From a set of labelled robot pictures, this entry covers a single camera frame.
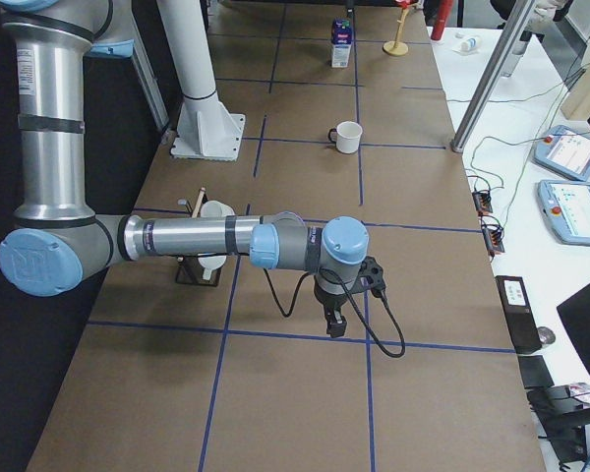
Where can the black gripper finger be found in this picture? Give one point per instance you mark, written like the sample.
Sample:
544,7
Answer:
336,324

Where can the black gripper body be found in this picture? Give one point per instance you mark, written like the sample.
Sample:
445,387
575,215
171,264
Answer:
330,299

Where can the white smiley mug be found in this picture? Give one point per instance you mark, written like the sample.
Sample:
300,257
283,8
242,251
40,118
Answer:
346,136

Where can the blue milk carton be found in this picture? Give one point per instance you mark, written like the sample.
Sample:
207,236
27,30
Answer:
341,41

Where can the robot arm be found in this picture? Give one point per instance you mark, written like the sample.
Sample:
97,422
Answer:
59,241

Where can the red cup on tree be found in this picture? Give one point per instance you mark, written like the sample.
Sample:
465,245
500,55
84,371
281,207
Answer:
404,4

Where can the orange terminal block near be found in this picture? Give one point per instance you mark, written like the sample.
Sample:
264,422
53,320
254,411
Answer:
493,238

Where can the orange terminal block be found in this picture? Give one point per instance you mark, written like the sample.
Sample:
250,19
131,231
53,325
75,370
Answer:
483,202
493,238

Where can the orange terminal block far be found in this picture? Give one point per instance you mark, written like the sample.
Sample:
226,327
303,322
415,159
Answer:
483,202

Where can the white ribbed mug near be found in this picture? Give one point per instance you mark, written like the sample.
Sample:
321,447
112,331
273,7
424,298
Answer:
210,263

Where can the white ribbed mug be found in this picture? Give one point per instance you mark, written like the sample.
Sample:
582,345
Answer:
216,209
210,263

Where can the black power box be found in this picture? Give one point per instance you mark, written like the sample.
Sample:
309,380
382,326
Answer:
518,314

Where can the white ribbed mug far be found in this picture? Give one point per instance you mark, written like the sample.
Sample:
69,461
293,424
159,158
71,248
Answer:
216,209

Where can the teach pendant near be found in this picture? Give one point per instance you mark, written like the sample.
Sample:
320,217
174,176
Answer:
566,208

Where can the teach pendant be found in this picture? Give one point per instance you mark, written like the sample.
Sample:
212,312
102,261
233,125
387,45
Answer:
565,152
566,208

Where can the teach pendant far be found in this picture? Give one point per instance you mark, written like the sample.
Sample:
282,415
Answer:
565,152

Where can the wooden mug tree stand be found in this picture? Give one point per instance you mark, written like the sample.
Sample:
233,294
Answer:
397,47

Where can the white tube on desk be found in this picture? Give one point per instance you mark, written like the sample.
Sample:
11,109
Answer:
468,44

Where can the red bottle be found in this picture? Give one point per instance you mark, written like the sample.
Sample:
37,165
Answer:
443,12

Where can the black wire mug rack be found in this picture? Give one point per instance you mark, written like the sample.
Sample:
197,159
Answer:
189,271

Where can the aluminium frame post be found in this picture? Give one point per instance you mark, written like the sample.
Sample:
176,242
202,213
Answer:
511,32

